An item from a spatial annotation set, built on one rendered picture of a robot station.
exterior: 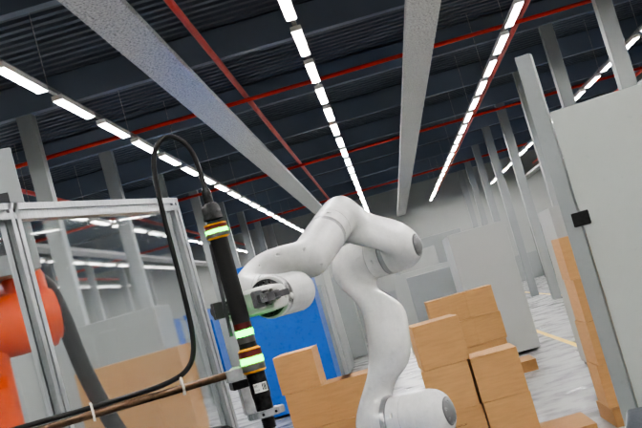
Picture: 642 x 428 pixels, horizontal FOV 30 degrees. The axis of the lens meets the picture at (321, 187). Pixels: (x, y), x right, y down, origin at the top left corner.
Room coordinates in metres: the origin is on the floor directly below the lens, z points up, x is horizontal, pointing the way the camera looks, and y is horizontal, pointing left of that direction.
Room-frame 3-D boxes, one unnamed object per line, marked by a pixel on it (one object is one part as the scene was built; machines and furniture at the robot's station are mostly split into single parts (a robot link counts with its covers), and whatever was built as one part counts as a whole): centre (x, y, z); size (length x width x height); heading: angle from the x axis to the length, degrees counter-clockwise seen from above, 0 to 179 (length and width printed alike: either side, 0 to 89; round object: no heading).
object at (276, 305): (2.32, 0.17, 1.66); 0.11 x 0.10 x 0.07; 161
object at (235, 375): (2.22, 0.22, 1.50); 0.09 x 0.07 x 0.10; 106
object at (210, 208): (2.22, 0.21, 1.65); 0.04 x 0.04 x 0.46
